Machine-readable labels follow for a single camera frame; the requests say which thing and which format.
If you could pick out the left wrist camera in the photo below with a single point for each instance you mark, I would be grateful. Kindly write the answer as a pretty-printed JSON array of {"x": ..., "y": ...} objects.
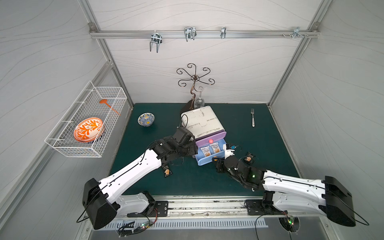
[{"x": 183, "y": 136}]

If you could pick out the purple drawer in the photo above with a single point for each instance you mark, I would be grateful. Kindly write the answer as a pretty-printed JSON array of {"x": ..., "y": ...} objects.
[{"x": 217, "y": 138}]

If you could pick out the orange spatula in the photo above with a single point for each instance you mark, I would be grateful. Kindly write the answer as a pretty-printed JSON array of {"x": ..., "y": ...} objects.
[{"x": 105, "y": 101}]

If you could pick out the metal fork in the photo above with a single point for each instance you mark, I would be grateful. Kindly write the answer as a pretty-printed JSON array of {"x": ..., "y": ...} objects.
[{"x": 253, "y": 117}]

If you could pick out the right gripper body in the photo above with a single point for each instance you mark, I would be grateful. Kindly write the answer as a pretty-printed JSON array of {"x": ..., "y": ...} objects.
[{"x": 220, "y": 163}]

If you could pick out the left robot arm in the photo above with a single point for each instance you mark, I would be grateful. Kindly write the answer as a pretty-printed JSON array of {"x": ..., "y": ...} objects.
[{"x": 101, "y": 198}]

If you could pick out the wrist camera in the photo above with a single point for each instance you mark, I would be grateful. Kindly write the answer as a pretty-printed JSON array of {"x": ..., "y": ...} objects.
[
  {"x": 229, "y": 150},
  {"x": 183, "y": 136}
]

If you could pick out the aluminium top rail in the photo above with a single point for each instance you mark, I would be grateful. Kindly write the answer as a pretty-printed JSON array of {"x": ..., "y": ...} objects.
[{"x": 201, "y": 34}]

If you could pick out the black cookie packet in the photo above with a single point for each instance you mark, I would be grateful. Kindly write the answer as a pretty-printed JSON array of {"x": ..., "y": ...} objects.
[
  {"x": 249, "y": 158},
  {"x": 167, "y": 171}
]

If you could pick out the white cookie packet right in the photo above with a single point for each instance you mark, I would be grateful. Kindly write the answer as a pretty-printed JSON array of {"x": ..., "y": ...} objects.
[{"x": 215, "y": 147}]

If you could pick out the metal hook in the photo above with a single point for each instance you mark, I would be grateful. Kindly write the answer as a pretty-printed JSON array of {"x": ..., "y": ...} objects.
[
  {"x": 190, "y": 33},
  {"x": 296, "y": 34},
  {"x": 223, "y": 32},
  {"x": 156, "y": 40}
]

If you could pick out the white wire basket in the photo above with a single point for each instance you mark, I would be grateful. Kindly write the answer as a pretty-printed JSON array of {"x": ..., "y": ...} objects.
[{"x": 87, "y": 105}]

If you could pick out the green table mat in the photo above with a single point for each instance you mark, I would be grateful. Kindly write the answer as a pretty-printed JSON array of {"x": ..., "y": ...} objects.
[{"x": 188, "y": 179}]

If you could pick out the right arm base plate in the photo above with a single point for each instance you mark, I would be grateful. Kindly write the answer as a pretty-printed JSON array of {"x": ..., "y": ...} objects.
[{"x": 255, "y": 207}]

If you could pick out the blue patterned bowl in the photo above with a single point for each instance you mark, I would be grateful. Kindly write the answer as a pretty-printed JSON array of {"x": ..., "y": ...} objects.
[{"x": 146, "y": 119}]

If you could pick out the brown wire mug tree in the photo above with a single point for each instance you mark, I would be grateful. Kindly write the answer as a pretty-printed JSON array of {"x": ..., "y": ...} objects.
[{"x": 195, "y": 79}]

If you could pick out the white drawer cabinet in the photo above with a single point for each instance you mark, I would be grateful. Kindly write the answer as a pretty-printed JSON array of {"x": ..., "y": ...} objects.
[{"x": 202, "y": 122}]

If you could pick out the white vent strip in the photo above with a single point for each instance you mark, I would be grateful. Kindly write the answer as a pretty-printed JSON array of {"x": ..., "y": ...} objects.
[{"x": 186, "y": 224}]

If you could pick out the white cookie packet left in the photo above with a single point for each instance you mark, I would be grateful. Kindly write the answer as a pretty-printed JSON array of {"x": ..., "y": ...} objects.
[{"x": 205, "y": 150}]

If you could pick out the blue drawer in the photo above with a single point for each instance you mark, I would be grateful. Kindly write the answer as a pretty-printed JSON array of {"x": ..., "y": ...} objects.
[{"x": 202, "y": 158}]

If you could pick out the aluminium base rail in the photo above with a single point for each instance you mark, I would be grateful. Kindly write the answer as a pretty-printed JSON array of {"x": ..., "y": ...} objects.
[{"x": 207, "y": 207}]

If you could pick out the orange patterned plate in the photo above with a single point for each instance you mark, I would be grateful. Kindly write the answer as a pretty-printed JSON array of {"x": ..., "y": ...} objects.
[{"x": 89, "y": 130}]

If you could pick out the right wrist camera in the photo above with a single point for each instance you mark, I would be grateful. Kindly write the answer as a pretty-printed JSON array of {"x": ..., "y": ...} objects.
[{"x": 229, "y": 150}]

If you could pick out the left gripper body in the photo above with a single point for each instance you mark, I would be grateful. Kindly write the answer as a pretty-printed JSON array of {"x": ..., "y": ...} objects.
[{"x": 188, "y": 147}]

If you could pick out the white cookie packet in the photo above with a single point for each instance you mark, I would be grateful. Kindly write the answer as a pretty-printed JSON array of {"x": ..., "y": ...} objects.
[
  {"x": 215, "y": 147},
  {"x": 205, "y": 150}
]

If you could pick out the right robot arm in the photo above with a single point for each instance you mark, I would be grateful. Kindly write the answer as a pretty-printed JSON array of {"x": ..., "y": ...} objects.
[{"x": 327, "y": 197}]

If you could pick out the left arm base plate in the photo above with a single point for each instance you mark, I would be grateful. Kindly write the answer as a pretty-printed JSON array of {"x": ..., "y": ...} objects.
[{"x": 154, "y": 209}]

